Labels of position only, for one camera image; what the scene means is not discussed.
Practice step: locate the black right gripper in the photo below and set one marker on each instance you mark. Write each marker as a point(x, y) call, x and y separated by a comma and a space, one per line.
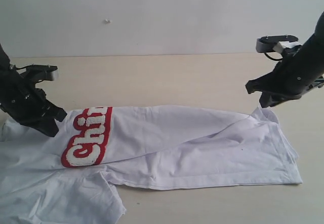
point(300, 70)

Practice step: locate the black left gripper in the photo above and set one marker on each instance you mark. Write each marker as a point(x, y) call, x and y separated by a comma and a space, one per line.
point(27, 104)

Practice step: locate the white t-shirt red lettering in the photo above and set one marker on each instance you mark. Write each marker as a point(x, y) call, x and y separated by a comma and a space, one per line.
point(72, 177)

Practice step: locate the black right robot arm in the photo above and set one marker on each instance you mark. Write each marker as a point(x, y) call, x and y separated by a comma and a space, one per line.
point(316, 39)

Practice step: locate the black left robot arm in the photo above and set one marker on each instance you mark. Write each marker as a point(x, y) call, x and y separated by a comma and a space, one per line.
point(3, 56)

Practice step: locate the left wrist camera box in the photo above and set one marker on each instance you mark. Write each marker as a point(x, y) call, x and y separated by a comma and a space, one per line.
point(37, 73)

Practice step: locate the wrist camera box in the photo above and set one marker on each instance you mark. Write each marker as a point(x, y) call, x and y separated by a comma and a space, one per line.
point(278, 43)
point(37, 73)

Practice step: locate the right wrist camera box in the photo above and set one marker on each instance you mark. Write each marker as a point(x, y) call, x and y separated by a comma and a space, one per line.
point(278, 43)

